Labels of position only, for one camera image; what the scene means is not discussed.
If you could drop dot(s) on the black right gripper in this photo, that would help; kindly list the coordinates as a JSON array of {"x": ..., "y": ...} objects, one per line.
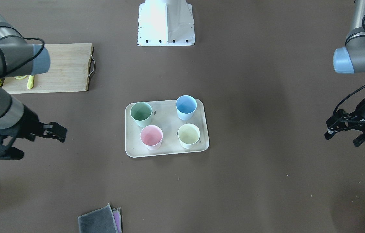
[{"x": 28, "y": 123}]

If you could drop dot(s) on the mint green cup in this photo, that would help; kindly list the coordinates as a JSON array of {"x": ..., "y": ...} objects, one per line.
[{"x": 141, "y": 113}]

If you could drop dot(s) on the pink cup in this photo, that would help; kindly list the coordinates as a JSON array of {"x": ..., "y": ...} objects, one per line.
[{"x": 151, "y": 136}]

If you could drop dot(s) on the light blue cup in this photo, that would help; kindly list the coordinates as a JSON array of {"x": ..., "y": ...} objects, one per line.
[{"x": 186, "y": 106}]

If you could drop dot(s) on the cream white cup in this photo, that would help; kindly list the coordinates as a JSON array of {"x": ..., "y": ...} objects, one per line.
[{"x": 188, "y": 135}]

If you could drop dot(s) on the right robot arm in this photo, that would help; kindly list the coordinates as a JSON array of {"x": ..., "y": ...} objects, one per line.
[{"x": 18, "y": 58}]

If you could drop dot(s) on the yellow plastic knife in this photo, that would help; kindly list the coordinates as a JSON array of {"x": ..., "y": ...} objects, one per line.
[{"x": 30, "y": 82}]

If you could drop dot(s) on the halved lemon piece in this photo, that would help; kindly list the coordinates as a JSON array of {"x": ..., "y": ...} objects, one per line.
[{"x": 21, "y": 77}]

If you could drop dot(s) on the bamboo cutting board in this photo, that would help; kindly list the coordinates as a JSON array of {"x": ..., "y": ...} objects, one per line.
[{"x": 72, "y": 66}]

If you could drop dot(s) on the grey folded cloth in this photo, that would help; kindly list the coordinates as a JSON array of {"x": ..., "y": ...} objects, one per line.
[{"x": 98, "y": 221}]

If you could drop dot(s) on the pink folded cloth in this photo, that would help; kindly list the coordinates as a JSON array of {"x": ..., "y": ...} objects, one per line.
[{"x": 117, "y": 219}]

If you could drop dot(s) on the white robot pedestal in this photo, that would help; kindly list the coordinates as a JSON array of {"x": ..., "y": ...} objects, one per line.
[{"x": 166, "y": 23}]

